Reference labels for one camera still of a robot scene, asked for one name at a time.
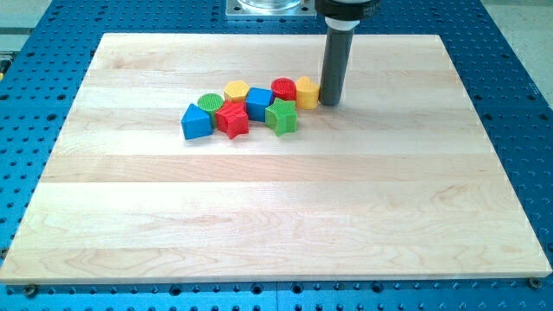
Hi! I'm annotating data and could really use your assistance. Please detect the black robot arm flange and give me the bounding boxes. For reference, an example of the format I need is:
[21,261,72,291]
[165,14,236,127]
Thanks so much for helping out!
[315,0,381,21]

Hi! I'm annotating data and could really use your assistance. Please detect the green star block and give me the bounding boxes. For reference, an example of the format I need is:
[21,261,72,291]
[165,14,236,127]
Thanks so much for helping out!
[265,98,297,136]

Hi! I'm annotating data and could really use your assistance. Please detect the red star block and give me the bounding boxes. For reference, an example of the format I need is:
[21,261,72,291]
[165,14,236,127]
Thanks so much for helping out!
[215,101,249,139]

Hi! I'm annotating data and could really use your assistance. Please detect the yellow hexagon block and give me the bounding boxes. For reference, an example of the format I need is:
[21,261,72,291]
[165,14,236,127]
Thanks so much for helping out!
[223,80,250,102]

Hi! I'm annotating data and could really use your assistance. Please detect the blue cube block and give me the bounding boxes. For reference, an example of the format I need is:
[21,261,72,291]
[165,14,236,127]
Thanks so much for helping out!
[245,87,273,122]

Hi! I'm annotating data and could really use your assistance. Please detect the red circle block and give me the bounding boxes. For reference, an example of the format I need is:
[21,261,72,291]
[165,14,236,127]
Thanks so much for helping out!
[270,78,296,101]

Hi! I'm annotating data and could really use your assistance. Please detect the yellow heart block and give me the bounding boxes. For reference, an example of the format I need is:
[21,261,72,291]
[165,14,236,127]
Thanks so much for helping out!
[296,76,320,110]

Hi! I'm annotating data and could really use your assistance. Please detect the green circle block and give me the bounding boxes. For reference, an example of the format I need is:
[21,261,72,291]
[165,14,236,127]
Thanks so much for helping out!
[197,93,224,128]

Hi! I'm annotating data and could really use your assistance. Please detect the blue triangle block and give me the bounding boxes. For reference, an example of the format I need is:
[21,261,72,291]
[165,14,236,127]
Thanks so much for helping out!
[181,104,213,140]

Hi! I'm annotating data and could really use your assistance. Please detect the wooden board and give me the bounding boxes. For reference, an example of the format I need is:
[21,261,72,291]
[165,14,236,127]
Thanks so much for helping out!
[1,33,551,284]

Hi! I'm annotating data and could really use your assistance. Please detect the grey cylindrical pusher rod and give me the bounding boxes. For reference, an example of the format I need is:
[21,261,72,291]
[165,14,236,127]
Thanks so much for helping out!
[320,17,360,106]

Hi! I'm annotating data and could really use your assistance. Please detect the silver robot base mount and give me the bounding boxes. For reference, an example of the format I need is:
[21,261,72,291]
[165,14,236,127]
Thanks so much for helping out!
[226,0,316,19]

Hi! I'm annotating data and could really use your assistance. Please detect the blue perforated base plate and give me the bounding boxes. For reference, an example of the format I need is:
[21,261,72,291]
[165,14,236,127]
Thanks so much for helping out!
[1,1,552,310]

